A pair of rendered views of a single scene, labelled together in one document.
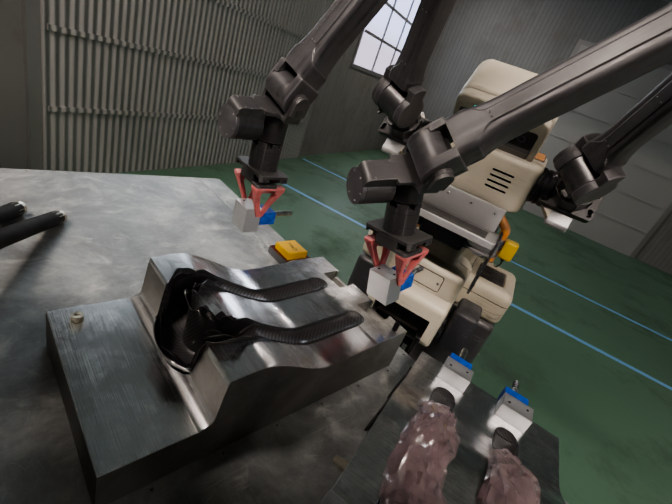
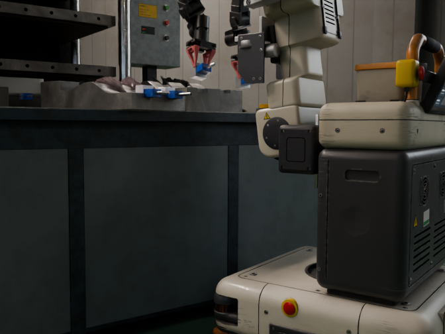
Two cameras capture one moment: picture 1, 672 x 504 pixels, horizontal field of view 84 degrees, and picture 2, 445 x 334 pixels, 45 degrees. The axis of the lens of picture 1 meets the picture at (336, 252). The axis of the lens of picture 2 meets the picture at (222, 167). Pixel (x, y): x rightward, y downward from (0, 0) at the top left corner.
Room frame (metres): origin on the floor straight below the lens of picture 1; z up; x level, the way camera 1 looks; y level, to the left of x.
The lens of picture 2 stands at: (1.24, -2.06, 0.75)
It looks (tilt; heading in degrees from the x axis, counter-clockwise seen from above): 4 degrees down; 105
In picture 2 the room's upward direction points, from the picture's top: straight up
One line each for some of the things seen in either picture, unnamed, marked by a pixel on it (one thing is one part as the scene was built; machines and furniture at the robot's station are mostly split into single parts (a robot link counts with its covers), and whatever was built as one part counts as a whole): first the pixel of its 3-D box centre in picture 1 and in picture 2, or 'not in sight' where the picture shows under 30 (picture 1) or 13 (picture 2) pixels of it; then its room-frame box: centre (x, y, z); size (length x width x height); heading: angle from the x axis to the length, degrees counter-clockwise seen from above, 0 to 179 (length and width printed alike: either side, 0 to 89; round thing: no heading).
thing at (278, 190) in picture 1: (260, 193); (242, 67); (0.71, 0.19, 0.99); 0.07 x 0.07 x 0.09; 49
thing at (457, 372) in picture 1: (458, 366); (176, 95); (0.59, -0.29, 0.85); 0.13 x 0.05 x 0.05; 158
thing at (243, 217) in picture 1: (266, 214); (249, 80); (0.75, 0.17, 0.94); 0.13 x 0.05 x 0.05; 138
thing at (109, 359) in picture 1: (253, 326); (181, 97); (0.48, 0.08, 0.87); 0.50 x 0.26 x 0.14; 141
